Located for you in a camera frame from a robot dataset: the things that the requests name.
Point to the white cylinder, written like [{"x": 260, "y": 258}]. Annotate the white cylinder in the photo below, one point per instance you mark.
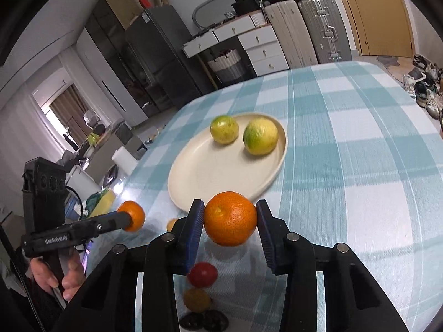
[{"x": 124, "y": 155}]

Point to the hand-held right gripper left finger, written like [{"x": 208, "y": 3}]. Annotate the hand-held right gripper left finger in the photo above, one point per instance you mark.
[{"x": 195, "y": 238}]

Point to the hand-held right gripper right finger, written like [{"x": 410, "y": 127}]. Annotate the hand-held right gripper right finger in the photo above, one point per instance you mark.
[{"x": 267, "y": 240}]

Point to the silver suitcase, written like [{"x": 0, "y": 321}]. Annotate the silver suitcase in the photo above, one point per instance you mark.
[{"x": 325, "y": 29}]

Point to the pile of shoes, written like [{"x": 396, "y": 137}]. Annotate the pile of shoes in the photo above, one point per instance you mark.
[{"x": 427, "y": 86}]

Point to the tan wooden door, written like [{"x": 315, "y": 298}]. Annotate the tan wooden door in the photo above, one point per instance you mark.
[{"x": 373, "y": 10}]

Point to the person's left hand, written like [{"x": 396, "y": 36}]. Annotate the person's left hand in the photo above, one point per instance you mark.
[{"x": 74, "y": 276}]

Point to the small orange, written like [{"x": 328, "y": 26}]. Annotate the small orange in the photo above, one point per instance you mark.
[{"x": 135, "y": 216}]

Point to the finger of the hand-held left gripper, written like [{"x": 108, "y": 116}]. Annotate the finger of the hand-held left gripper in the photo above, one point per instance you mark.
[{"x": 110, "y": 222}]

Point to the dark grey refrigerator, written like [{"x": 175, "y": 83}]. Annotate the dark grey refrigerator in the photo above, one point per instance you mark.
[{"x": 159, "y": 58}]

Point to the brown curtain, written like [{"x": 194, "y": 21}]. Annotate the brown curtain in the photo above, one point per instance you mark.
[{"x": 69, "y": 114}]

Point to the cream oval plate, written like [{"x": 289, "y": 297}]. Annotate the cream oval plate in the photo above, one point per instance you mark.
[{"x": 214, "y": 173}]

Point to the dark purple plum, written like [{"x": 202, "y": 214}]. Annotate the dark purple plum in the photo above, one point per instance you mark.
[
  {"x": 216, "y": 321},
  {"x": 191, "y": 322}
]

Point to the white drawer dresser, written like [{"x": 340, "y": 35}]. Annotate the white drawer dresser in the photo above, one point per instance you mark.
[{"x": 256, "y": 45}]

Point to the blue white checkered tablecloth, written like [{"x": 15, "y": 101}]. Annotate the blue white checkered tablecloth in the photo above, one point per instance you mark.
[{"x": 346, "y": 166}]

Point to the small tan longan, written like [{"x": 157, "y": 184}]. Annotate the small tan longan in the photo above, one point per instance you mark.
[{"x": 171, "y": 225}]

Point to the red tomato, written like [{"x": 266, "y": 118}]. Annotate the red tomato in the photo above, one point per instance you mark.
[{"x": 204, "y": 274}]

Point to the wicker laundry basket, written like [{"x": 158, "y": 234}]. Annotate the wicker laundry basket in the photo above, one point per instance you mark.
[{"x": 226, "y": 65}]

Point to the large orange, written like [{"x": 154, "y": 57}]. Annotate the large orange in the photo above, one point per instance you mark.
[{"x": 230, "y": 219}]

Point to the green yellow citrus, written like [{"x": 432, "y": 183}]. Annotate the green yellow citrus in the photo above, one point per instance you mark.
[
  {"x": 225, "y": 130},
  {"x": 261, "y": 137}
]

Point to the yellow bottle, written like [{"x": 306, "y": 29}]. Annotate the yellow bottle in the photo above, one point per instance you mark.
[{"x": 103, "y": 202}]

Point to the grey doormat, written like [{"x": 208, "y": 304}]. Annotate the grey doormat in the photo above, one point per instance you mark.
[{"x": 389, "y": 64}]

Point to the cardboard box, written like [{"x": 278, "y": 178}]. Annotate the cardboard box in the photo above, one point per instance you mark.
[{"x": 121, "y": 7}]

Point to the black glass cabinet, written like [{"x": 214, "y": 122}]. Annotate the black glass cabinet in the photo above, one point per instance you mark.
[{"x": 110, "y": 52}]

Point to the brownish yellow round fruit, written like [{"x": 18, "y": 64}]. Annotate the brownish yellow round fruit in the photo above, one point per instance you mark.
[{"x": 196, "y": 300}]

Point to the oval framed mirror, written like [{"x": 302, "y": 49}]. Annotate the oval framed mirror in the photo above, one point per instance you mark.
[{"x": 211, "y": 8}]

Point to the beige suitcase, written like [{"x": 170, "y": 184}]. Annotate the beige suitcase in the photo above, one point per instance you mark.
[{"x": 289, "y": 34}]

